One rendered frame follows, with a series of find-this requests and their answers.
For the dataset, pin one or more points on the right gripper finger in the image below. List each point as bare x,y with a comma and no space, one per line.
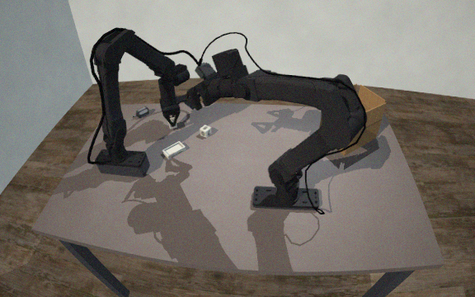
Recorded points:
197,106

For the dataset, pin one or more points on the brown cardboard box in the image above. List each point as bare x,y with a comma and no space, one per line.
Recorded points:
374,117

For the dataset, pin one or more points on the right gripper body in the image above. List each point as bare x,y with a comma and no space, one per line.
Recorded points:
209,88

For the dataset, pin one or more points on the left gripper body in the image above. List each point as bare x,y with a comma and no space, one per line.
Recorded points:
170,102

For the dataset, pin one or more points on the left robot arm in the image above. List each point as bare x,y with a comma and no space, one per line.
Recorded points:
107,57

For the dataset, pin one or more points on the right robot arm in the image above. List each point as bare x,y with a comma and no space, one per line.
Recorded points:
339,124

